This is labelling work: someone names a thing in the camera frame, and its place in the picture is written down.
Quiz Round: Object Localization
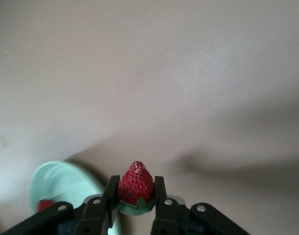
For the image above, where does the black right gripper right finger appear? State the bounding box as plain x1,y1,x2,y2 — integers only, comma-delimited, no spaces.
150,175,197,235

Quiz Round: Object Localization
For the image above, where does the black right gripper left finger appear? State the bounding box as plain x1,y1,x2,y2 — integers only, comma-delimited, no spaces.
75,175,121,235

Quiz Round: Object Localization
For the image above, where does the red strawberry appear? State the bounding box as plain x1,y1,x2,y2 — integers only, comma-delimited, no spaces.
117,161,157,216
36,199,55,213

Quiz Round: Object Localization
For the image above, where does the pale green round plate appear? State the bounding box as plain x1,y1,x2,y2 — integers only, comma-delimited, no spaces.
28,160,127,235

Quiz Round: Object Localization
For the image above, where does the brown table cover sheet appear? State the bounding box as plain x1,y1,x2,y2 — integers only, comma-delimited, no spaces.
0,0,299,235

